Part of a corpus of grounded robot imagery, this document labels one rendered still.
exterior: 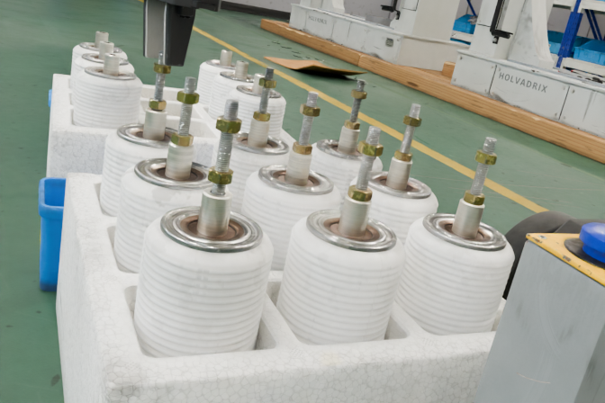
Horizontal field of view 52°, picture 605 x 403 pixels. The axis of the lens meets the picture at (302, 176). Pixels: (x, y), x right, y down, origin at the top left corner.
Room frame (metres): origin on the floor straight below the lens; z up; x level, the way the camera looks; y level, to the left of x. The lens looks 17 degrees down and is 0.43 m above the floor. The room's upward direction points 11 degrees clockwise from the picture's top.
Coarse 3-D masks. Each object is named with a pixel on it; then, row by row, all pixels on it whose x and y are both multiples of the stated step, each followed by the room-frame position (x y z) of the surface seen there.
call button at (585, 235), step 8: (584, 224) 0.37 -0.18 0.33; (592, 224) 0.36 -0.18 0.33; (600, 224) 0.37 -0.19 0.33; (584, 232) 0.35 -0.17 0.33; (592, 232) 0.35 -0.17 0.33; (600, 232) 0.35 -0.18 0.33; (584, 240) 0.35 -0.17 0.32; (592, 240) 0.34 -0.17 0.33; (600, 240) 0.34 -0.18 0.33; (584, 248) 0.35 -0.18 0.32; (592, 248) 0.35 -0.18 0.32; (600, 248) 0.34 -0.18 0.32; (592, 256) 0.35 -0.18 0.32; (600, 256) 0.34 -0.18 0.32
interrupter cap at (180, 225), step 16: (192, 208) 0.45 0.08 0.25; (160, 224) 0.41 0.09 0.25; (176, 224) 0.41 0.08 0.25; (192, 224) 0.42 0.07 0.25; (240, 224) 0.44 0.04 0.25; (256, 224) 0.44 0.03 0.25; (176, 240) 0.39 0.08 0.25; (192, 240) 0.39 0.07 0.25; (208, 240) 0.39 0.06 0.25; (224, 240) 0.40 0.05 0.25; (240, 240) 0.41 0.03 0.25; (256, 240) 0.41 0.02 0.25
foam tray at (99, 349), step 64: (64, 256) 0.61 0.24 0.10; (64, 320) 0.56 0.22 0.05; (128, 320) 0.39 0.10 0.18; (64, 384) 0.51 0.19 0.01; (128, 384) 0.32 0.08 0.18; (192, 384) 0.34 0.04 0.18; (256, 384) 0.36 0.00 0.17; (320, 384) 0.38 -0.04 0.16; (384, 384) 0.41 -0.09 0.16; (448, 384) 0.44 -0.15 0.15
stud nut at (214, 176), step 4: (212, 168) 0.42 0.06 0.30; (212, 172) 0.41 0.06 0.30; (216, 172) 0.41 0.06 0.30; (220, 172) 0.41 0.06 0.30; (224, 172) 0.42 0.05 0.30; (228, 172) 0.42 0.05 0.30; (232, 172) 0.42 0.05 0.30; (208, 176) 0.41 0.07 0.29; (212, 176) 0.41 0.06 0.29; (216, 176) 0.41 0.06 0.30; (220, 176) 0.41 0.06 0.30; (224, 176) 0.41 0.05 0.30; (228, 176) 0.41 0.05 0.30; (232, 176) 0.42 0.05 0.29; (212, 180) 0.41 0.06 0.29; (216, 180) 0.41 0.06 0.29; (220, 180) 0.41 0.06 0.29; (224, 180) 0.41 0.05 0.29; (228, 180) 0.41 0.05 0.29
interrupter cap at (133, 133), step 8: (120, 128) 0.62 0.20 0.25; (128, 128) 0.64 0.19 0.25; (136, 128) 0.64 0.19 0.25; (168, 128) 0.66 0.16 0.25; (120, 136) 0.60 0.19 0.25; (128, 136) 0.61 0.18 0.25; (136, 136) 0.61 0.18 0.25; (168, 136) 0.64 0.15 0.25; (144, 144) 0.59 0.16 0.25; (152, 144) 0.59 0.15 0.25; (160, 144) 0.60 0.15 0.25; (168, 144) 0.60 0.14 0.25
